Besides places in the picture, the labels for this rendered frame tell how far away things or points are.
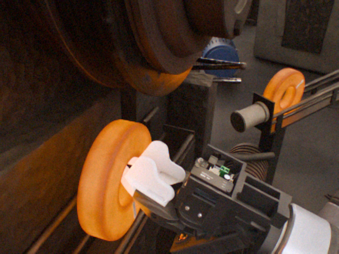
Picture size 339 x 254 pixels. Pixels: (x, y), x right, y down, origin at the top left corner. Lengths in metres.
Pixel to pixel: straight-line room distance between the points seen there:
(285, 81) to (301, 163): 1.10
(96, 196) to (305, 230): 0.23
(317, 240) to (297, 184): 1.47
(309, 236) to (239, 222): 0.07
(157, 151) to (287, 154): 1.68
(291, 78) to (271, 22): 2.37
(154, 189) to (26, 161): 0.15
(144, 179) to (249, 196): 0.12
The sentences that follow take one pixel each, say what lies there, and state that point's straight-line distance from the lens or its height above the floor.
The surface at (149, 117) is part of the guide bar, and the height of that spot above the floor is 0.76.
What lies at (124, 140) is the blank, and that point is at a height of 0.89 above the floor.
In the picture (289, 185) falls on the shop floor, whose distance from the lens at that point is 1.85.
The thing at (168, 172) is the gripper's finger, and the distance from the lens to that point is 0.44.
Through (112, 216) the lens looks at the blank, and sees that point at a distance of 0.42.
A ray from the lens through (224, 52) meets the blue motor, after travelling 2.67.
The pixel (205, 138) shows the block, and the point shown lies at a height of 0.65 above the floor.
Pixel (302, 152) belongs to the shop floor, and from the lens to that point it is 2.13.
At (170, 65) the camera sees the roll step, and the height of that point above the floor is 0.95.
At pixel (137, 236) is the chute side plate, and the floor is 0.70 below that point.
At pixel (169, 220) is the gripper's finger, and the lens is 0.40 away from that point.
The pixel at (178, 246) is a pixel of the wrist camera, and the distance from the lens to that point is 0.47.
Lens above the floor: 1.12
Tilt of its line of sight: 31 degrees down
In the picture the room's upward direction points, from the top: 3 degrees clockwise
